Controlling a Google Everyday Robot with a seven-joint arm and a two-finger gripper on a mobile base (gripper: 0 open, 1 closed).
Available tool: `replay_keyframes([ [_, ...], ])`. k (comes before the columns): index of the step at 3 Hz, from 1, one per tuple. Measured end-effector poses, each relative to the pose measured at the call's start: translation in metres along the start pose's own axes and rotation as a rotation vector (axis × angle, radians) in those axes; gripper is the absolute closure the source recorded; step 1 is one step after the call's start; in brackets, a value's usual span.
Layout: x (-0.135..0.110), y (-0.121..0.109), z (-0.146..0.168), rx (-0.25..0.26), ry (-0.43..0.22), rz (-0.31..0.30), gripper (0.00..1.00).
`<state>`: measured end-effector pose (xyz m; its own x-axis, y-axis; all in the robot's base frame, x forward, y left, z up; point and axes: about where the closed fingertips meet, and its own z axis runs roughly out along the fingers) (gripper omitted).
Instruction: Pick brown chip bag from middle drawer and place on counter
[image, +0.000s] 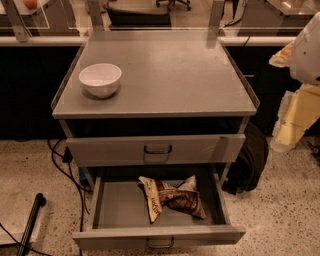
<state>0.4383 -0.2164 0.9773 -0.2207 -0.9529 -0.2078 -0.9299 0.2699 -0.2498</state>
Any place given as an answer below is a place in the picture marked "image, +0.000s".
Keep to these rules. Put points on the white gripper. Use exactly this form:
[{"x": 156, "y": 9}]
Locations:
[{"x": 306, "y": 55}]

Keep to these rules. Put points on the brown chip bag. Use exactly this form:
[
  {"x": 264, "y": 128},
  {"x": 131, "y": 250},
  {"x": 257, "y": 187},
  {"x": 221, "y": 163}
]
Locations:
[{"x": 185, "y": 198}]

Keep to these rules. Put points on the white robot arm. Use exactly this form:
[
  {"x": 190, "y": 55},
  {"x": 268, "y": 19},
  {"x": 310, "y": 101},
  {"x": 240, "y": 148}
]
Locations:
[{"x": 305, "y": 56}]

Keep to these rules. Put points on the grey top drawer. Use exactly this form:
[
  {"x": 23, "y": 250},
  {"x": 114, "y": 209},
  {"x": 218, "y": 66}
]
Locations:
[{"x": 155, "y": 150}]

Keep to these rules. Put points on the grey metal cabinet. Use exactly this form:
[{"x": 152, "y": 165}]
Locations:
[{"x": 175, "y": 82}]

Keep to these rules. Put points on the black backpack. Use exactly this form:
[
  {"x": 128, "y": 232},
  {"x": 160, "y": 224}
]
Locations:
[{"x": 245, "y": 172}]

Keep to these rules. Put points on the black office chair base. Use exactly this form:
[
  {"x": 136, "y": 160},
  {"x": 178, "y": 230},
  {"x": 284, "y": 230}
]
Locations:
[{"x": 172, "y": 3}]

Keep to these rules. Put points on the white ceramic bowl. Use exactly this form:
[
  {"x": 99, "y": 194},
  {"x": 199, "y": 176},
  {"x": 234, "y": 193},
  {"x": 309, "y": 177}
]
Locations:
[{"x": 101, "y": 80}]

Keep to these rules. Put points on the orange fruit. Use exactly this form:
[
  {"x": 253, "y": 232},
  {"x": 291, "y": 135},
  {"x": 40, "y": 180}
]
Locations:
[{"x": 30, "y": 4}]

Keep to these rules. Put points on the black rod on floor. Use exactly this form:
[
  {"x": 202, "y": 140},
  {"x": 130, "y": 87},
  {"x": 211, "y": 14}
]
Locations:
[{"x": 39, "y": 201}]

